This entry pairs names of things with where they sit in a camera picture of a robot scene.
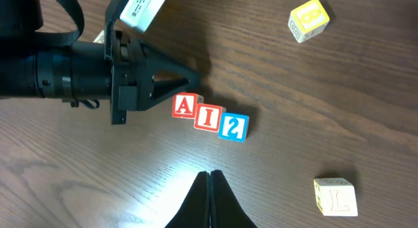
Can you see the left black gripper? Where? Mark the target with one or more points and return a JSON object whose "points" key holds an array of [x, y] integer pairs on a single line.
{"points": [[142, 76]]}

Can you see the red letter A block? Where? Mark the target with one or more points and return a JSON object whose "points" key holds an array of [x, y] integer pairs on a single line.
{"points": [[185, 104]]}

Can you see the yellow top letter block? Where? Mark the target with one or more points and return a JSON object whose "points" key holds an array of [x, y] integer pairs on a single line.
{"points": [[308, 20]]}

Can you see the plain white wooden block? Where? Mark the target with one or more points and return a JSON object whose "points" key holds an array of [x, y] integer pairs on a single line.
{"points": [[335, 197]]}

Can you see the red letter I block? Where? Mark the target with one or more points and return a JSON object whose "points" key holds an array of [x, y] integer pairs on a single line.
{"points": [[208, 117]]}

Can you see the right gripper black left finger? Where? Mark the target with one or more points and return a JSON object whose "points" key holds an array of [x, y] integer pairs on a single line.
{"points": [[194, 211]]}

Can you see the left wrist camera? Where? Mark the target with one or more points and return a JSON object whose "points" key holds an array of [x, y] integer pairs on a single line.
{"points": [[138, 14]]}

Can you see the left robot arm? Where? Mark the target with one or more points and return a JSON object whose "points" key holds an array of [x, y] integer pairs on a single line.
{"points": [[54, 65]]}

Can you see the blue number 2 block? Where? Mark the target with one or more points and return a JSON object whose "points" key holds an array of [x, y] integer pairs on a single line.
{"points": [[233, 127]]}

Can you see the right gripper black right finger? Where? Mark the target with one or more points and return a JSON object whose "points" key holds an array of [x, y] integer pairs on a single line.
{"points": [[225, 210]]}

